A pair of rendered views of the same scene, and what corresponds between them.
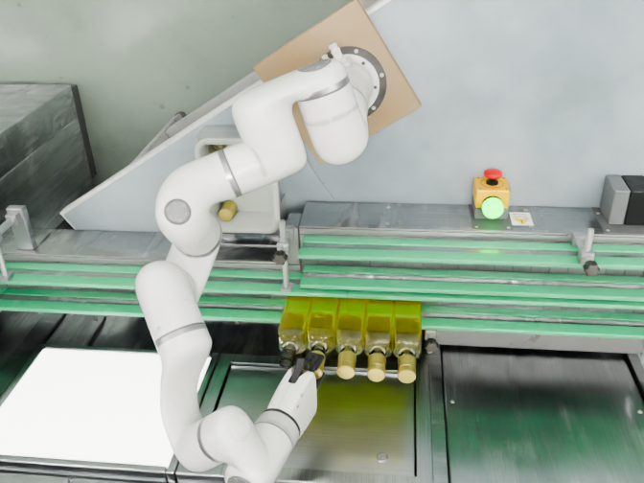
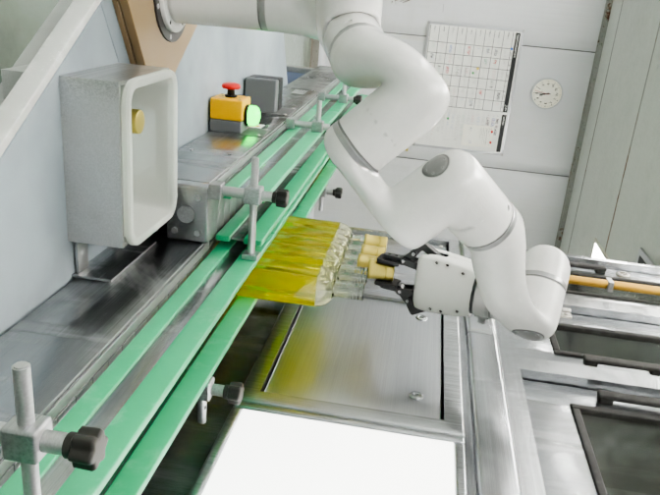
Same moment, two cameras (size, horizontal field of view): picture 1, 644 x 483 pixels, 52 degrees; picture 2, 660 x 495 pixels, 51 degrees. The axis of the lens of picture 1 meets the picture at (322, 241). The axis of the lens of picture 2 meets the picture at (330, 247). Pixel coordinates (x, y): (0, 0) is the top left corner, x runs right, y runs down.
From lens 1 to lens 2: 1.59 m
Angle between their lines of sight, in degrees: 80
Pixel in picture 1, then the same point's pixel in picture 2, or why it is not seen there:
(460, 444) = not seen: hidden behind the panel
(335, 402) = (346, 331)
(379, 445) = (405, 317)
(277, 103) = not seen: outside the picture
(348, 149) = not seen: hidden behind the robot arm
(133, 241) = (31, 352)
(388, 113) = (189, 28)
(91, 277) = (123, 411)
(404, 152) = (182, 82)
